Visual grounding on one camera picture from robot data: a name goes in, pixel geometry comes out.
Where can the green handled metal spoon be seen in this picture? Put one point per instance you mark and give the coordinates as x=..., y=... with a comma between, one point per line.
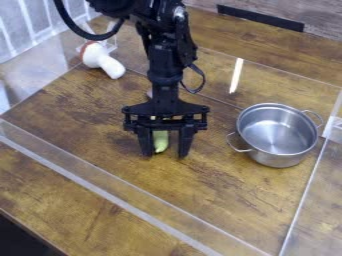
x=161, y=141

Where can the small steel pot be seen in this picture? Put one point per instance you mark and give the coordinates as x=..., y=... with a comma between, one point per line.
x=275, y=134

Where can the white mushroom toy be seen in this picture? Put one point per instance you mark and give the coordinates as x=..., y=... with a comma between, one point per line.
x=95, y=57

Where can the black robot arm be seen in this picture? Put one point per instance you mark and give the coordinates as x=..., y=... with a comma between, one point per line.
x=162, y=26

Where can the black strip on table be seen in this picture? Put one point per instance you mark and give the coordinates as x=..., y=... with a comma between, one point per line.
x=261, y=18

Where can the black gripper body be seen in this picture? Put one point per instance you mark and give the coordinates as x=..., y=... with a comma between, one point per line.
x=165, y=112

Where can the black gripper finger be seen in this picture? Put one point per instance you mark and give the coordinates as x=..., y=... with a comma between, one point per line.
x=186, y=136
x=146, y=142

